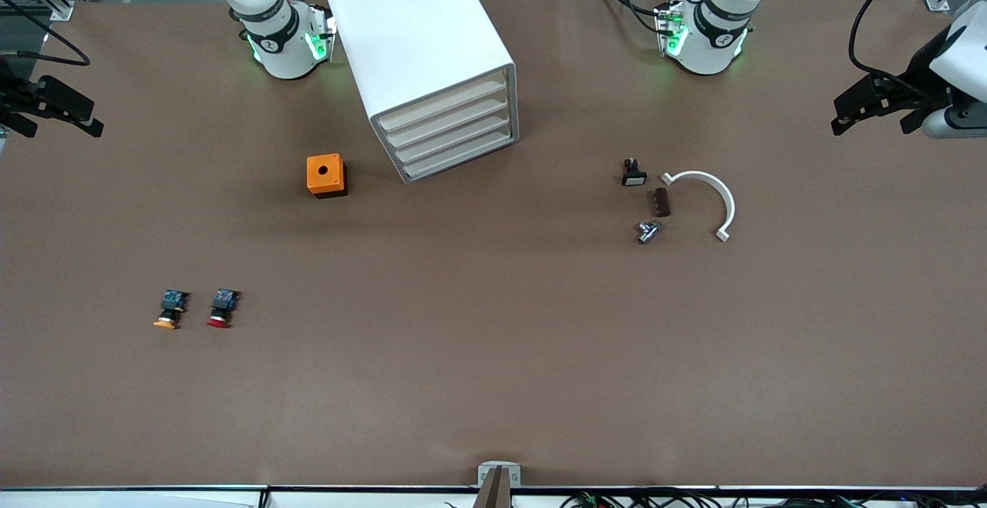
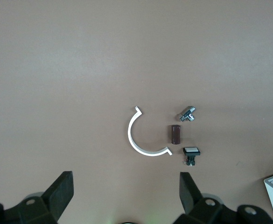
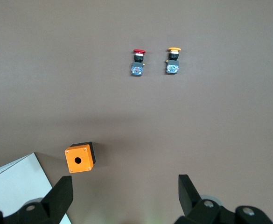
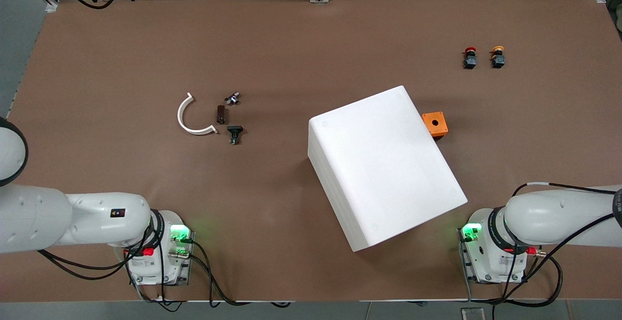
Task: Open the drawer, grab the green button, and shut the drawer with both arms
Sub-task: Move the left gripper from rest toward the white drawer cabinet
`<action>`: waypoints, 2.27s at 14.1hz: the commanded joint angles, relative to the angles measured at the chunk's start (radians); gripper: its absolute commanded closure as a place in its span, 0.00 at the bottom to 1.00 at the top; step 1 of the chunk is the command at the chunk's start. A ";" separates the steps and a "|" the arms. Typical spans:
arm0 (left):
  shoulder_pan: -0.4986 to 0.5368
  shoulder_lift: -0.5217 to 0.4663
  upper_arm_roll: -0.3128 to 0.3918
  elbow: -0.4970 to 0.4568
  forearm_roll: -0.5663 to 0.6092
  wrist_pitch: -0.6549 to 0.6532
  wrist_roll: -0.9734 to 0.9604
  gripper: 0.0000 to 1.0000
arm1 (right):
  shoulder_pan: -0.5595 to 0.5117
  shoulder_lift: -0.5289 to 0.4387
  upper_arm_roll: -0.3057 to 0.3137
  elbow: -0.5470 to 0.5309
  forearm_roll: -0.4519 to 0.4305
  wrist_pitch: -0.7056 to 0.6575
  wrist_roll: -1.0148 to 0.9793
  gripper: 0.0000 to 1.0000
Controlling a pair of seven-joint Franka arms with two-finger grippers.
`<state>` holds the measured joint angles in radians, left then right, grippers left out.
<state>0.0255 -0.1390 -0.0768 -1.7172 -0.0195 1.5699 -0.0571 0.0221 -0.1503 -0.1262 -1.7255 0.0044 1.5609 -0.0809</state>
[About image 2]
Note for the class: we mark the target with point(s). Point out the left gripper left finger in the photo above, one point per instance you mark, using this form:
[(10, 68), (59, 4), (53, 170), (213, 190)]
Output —
[(59, 196)]

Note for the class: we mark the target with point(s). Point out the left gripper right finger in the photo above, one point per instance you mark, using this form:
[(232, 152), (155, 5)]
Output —
[(190, 198)]

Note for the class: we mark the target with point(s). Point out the white square push button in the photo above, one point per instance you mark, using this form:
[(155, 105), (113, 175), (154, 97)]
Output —
[(191, 150)]

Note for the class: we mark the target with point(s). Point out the chrome metal fitting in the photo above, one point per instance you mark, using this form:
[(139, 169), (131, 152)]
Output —
[(187, 114)]

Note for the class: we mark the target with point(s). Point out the dark brown hexagonal block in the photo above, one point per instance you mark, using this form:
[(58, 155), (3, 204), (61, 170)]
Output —
[(174, 135)]

